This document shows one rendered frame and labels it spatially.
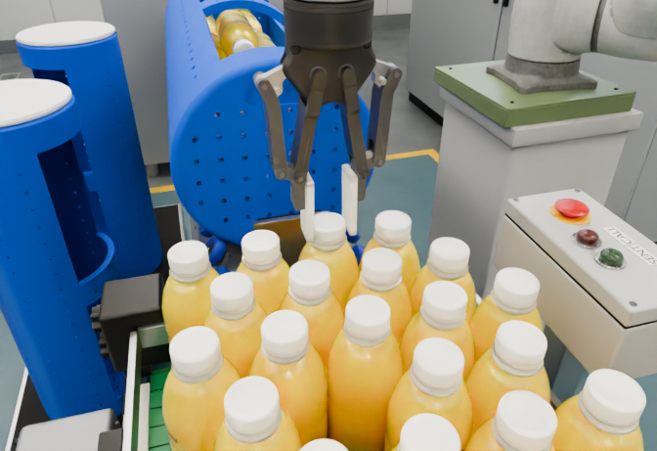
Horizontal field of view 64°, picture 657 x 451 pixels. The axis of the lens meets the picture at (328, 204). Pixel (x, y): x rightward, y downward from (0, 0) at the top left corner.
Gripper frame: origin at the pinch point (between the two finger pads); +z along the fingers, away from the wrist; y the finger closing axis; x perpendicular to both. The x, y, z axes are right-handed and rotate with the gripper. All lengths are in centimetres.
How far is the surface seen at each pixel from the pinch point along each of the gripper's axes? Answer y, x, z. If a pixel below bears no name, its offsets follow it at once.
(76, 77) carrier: 42, -121, 20
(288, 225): 2.1, -11.2, 9.4
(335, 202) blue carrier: -6.5, -18.7, 11.6
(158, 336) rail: 19.5, -4.1, 17.2
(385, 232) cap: -6.0, 1.3, 3.7
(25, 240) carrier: 49, -60, 36
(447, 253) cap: -10.1, 7.2, 3.2
